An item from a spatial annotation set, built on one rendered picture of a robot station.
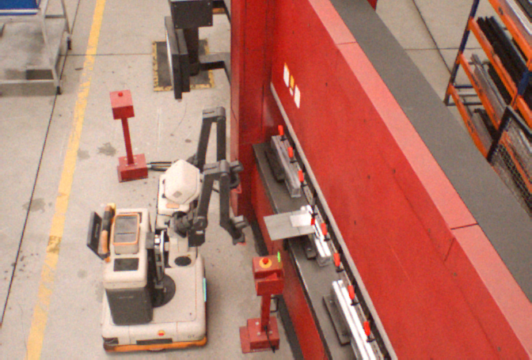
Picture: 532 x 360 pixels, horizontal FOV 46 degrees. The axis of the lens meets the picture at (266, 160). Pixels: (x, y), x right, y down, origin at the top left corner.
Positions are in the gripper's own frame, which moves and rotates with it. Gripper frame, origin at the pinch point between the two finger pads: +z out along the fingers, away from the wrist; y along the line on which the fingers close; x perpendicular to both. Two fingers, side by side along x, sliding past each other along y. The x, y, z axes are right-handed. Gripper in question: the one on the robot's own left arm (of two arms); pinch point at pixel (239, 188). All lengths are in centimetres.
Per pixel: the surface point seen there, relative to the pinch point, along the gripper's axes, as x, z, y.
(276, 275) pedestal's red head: -6, 31, -48
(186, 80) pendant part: 11, -47, 63
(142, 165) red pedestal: 105, 45, 113
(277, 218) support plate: -18.7, 9.1, -25.5
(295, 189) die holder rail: -29.2, 21.5, 3.4
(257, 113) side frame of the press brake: -20, -6, 54
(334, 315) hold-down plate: -37, 29, -87
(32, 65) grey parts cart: 189, -21, 230
